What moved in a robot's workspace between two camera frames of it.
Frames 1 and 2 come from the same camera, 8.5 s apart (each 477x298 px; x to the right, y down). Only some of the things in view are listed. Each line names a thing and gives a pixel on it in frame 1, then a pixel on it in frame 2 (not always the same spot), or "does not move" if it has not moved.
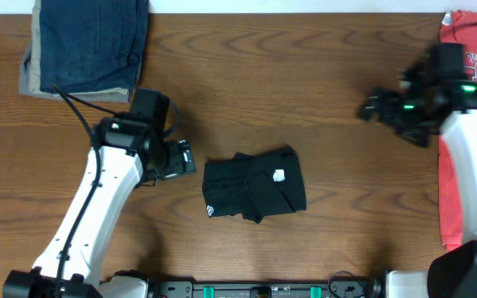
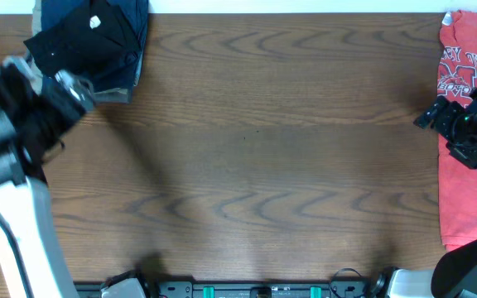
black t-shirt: (255, 185) to (97, 41)
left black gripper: (181, 157) to (62, 101)
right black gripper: (383, 109) to (445, 120)
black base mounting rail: (185, 287) does not move
